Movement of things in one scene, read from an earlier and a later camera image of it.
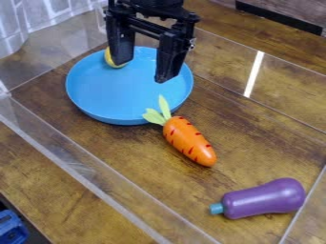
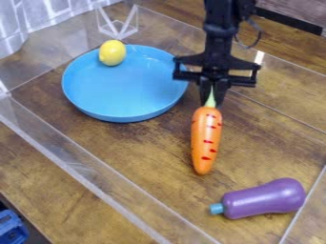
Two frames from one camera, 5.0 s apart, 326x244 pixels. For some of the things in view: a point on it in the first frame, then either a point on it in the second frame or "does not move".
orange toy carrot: (183, 134) -> (206, 126)
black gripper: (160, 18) -> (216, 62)
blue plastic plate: (115, 94) does not move
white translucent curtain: (23, 16) does not move
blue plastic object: (13, 232) does not move
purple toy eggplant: (275, 196) does not move
